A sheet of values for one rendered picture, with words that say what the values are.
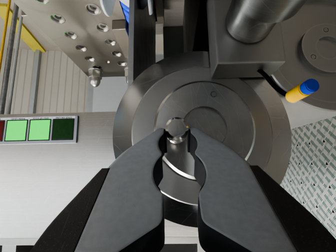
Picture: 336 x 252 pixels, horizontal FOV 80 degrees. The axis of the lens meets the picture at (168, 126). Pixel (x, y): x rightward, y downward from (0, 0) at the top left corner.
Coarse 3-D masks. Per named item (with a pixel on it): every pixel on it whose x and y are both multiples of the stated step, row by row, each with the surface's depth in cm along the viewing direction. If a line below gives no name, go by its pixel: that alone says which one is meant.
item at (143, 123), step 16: (160, 80) 17; (176, 80) 17; (192, 80) 17; (208, 80) 17; (224, 80) 17; (240, 80) 17; (144, 96) 17; (160, 96) 17; (256, 96) 17; (144, 112) 17; (256, 112) 17; (144, 128) 17; (256, 128) 16; (256, 144) 16; (256, 160) 16; (176, 176) 16; (176, 192) 16; (192, 192) 16
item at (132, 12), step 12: (132, 0) 20; (132, 12) 20; (144, 12) 28; (132, 24) 19; (144, 24) 27; (132, 36) 19; (144, 36) 27; (132, 48) 19; (144, 48) 27; (132, 60) 19; (144, 60) 26; (132, 72) 18
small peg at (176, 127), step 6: (168, 120) 12; (174, 120) 12; (180, 120) 12; (168, 126) 12; (174, 126) 12; (180, 126) 12; (186, 126) 12; (168, 132) 12; (174, 132) 12; (180, 132) 12; (186, 132) 12; (168, 138) 13; (174, 138) 12; (180, 138) 12
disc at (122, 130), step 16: (160, 64) 18; (176, 64) 18; (192, 64) 18; (208, 64) 18; (144, 80) 18; (256, 80) 17; (128, 96) 17; (272, 96) 17; (128, 112) 17; (272, 112) 17; (128, 128) 17; (272, 128) 17; (288, 128) 17; (128, 144) 17; (272, 144) 16; (288, 144) 16; (272, 160) 16; (288, 160) 16; (272, 176) 16; (176, 208) 16; (192, 208) 16; (192, 224) 15
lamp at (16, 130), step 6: (18, 120) 51; (24, 120) 51; (12, 126) 51; (18, 126) 51; (24, 126) 51; (6, 132) 51; (12, 132) 51; (18, 132) 51; (24, 132) 51; (6, 138) 51; (12, 138) 51; (18, 138) 51; (24, 138) 51
